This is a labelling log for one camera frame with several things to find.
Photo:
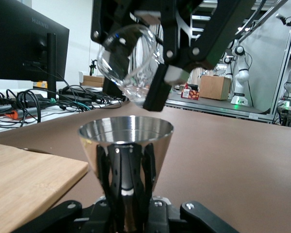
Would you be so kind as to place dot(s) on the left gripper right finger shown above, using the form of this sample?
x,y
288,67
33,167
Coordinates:
x,y
196,216

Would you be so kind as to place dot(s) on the large cardboard box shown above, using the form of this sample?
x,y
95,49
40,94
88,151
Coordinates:
x,y
214,87

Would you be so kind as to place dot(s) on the red snack box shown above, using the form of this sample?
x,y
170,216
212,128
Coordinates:
x,y
190,94

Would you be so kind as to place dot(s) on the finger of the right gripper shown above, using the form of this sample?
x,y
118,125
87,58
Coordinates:
x,y
157,89
104,14

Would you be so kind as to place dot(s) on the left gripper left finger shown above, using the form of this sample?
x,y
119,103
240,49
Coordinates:
x,y
63,216

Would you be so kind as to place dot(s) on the black computer monitor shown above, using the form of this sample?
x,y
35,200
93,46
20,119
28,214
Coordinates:
x,y
14,36

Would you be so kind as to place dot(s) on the steel double jigger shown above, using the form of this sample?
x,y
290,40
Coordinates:
x,y
135,131

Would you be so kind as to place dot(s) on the brown table mat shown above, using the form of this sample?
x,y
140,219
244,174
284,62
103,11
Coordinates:
x,y
232,157

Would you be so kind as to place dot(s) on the small cardboard box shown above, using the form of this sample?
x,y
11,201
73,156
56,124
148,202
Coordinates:
x,y
93,81

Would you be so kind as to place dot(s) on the grey workbench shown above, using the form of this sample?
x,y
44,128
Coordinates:
x,y
208,104

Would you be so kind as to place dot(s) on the clear glass measuring cup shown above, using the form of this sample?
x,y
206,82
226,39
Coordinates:
x,y
126,60

